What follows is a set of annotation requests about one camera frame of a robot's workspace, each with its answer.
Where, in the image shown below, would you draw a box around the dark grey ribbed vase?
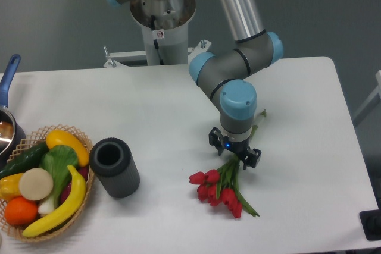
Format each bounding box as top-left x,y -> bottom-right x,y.
89,137 -> 140,199

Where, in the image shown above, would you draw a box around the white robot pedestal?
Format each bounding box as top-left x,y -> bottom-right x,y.
104,0 -> 211,68

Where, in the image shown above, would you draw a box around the blue handled saucepan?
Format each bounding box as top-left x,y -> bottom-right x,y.
1,54 -> 26,169

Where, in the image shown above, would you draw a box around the red vegetable pieces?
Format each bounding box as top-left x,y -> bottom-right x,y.
60,166 -> 89,205

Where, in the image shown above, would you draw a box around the black device at table edge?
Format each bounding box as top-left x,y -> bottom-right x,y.
359,209 -> 380,241

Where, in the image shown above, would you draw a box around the red tulip bouquet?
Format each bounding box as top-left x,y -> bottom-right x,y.
188,109 -> 267,219

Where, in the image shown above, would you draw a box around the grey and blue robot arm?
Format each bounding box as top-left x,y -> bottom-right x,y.
107,0 -> 283,168

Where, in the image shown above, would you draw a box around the woven wicker basket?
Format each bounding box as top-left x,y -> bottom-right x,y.
0,123 -> 96,243

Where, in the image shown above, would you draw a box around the black cable on pedestal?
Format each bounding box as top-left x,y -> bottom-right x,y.
150,15 -> 164,65

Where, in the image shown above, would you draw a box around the beige round disc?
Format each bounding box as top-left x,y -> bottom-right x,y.
18,168 -> 54,201

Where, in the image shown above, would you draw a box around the green cucumber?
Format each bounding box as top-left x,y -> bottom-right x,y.
1,142 -> 49,178

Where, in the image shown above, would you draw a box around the yellow bell pepper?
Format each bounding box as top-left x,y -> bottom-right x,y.
0,173 -> 23,202

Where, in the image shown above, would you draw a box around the green bok choy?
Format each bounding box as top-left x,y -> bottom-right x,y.
38,145 -> 79,216

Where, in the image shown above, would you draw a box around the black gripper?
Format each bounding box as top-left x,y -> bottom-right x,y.
208,127 -> 262,170

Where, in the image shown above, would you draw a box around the white frame at right edge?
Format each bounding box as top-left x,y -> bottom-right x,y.
352,70 -> 380,127

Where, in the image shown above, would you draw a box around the orange fruit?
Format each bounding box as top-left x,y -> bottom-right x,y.
4,197 -> 38,225

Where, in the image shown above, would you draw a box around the yellow banana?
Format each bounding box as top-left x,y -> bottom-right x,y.
22,165 -> 86,238

